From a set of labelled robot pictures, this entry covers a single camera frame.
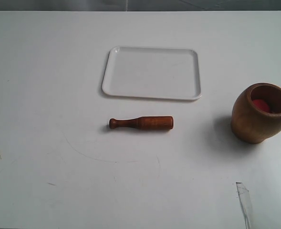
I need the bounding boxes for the brown wooden pestle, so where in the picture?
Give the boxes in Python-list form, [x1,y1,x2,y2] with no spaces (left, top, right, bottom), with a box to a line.
[109,116,174,131]

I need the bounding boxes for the red ball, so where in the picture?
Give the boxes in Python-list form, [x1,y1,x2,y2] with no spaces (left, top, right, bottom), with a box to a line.
[252,99,271,113]

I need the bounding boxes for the white rectangular plastic tray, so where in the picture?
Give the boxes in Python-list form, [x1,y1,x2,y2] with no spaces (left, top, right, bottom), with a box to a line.
[102,46,201,101]

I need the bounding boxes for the clear tape strip right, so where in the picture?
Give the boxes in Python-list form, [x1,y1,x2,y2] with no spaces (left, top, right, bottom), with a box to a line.
[236,182,254,229]

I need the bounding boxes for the brown wooden mortar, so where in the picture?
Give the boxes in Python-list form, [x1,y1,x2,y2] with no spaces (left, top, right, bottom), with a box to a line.
[231,83,281,144]

